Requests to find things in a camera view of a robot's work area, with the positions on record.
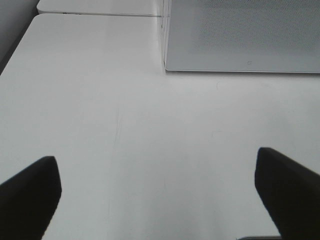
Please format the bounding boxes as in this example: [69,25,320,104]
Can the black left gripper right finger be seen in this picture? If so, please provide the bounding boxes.
[254,147,320,240]

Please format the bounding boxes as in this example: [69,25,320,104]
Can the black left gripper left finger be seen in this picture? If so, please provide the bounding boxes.
[0,156,62,240]

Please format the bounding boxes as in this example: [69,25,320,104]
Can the white microwave oven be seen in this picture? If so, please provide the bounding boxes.
[162,0,320,74]

